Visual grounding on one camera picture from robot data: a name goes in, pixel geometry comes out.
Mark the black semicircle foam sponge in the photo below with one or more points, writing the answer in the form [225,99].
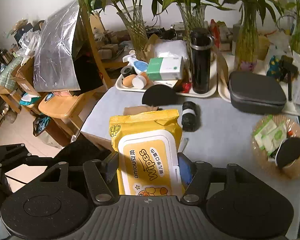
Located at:
[159,95]

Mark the white spray bottle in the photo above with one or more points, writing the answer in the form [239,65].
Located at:
[138,65]

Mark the brown paper bag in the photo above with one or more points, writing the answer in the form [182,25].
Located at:
[149,49]

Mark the brown cardboard box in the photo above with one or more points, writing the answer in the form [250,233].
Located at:
[99,142]

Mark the yellow wet wipes pack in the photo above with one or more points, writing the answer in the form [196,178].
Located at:
[147,145]

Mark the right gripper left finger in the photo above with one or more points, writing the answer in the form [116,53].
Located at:
[109,167]

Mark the black garbage bag roll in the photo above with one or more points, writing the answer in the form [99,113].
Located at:
[190,118]

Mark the black soft hat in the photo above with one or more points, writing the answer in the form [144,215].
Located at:
[81,150]

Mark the right glass vase bamboo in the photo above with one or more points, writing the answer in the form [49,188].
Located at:
[247,44]

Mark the middle glass vase bamboo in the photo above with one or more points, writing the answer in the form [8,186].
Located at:
[192,12]

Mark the green white tissue box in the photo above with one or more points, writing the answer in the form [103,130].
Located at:
[165,68]

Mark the white cap orange bottle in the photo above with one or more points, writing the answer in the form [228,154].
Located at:
[140,81]

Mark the grey zip hard case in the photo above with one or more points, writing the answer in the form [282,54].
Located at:
[254,93]

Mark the black thermos bottle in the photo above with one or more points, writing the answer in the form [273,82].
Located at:
[201,42]

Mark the woven round basket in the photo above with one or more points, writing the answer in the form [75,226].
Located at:
[266,138]

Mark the wooden chair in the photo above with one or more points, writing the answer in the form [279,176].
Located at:
[65,111]

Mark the black half round sponge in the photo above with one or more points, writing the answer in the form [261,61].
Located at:
[288,152]

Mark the brown egg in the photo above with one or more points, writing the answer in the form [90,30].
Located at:
[128,80]

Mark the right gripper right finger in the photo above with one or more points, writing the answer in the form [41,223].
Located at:
[187,169]

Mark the white strap strip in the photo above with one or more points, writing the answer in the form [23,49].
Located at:
[183,144]

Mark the black tape roll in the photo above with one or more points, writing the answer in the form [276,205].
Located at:
[127,71]

